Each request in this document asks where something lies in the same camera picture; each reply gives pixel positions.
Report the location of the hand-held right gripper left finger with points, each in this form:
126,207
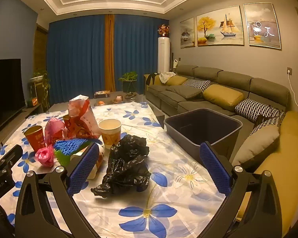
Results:
83,171

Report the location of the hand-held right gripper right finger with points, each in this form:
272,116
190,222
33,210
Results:
214,168

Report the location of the blue foam fruit net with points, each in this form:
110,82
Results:
69,146

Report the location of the red paper cup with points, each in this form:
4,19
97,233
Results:
36,138
66,121

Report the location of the small pink plastic bag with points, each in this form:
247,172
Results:
44,156

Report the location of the black plastic bag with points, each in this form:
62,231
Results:
124,163

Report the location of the beige paper cup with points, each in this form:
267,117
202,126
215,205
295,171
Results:
109,135

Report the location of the dark grey plastic bin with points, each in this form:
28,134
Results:
183,133

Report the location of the large pink plastic bag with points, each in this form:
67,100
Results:
53,130

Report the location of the red and white plastic bag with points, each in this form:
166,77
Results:
85,119

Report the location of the grey television stand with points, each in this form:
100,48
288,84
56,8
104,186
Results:
27,112

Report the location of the light grey pillow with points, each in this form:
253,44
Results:
258,146

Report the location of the blue floral bedsheet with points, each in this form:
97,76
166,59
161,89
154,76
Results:
164,153

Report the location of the small orange box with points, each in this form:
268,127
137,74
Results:
34,102

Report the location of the black television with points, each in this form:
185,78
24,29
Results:
5,94

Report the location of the metal plant stand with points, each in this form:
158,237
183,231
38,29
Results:
35,91

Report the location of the striped houndstooth pillow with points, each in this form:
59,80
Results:
267,125

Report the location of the large houndstooth pillow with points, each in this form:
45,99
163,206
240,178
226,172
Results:
255,109

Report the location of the large yellow pillow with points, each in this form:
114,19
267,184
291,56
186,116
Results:
223,96

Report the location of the flat printed box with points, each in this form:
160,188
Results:
101,94

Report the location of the pink pig figurine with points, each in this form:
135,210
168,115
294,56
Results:
119,99

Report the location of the trailing plant in white pot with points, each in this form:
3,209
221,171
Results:
39,78

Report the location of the dark grey pillow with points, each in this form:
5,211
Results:
186,92

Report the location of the small houndstooth pillow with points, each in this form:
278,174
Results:
197,84

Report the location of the grey sectional sofa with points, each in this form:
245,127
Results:
228,78

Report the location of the small yellow pillow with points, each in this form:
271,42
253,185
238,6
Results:
175,80

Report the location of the leafy plant in dark pot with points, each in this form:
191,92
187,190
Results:
129,85

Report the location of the white cloth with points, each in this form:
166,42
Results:
167,76

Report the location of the blue curtain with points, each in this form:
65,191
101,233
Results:
74,59
139,54

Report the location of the white jug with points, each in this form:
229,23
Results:
175,63

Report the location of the orange curtain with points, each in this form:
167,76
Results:
109,54

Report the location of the white standing air conditioner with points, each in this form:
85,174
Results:
164,54

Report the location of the small framed landscape painting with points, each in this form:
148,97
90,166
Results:
188,33

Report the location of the wide framed sailboat painting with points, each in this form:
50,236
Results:
219,26

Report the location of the red and gold flower ornament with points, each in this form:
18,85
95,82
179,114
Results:
163,29

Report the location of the framed painting with light glare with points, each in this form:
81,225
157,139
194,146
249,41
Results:
262,26

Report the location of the wall socket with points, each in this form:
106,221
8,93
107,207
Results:
289,71

